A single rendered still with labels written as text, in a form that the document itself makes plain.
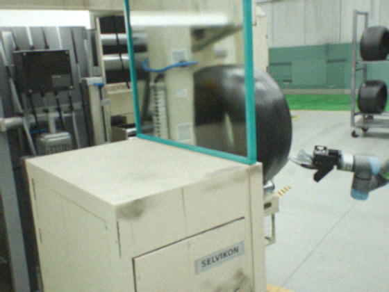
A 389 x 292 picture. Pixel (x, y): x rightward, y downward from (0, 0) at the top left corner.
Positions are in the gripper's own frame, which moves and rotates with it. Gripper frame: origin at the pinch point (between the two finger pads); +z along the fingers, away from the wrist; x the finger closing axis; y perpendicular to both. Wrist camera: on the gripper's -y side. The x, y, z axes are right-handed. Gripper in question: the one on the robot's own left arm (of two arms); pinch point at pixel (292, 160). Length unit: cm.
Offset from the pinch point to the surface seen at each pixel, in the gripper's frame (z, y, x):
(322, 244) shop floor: -35, -141, -96
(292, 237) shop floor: -12, -147, -105
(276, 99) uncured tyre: 10.0, 28.9, -1.3
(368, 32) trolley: -102, -115, -525
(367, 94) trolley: -114, -196, -484
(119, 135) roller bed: 82, 1, -2
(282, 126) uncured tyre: 6.1, 19.6, 4.9
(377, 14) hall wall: -201, -253, -1080
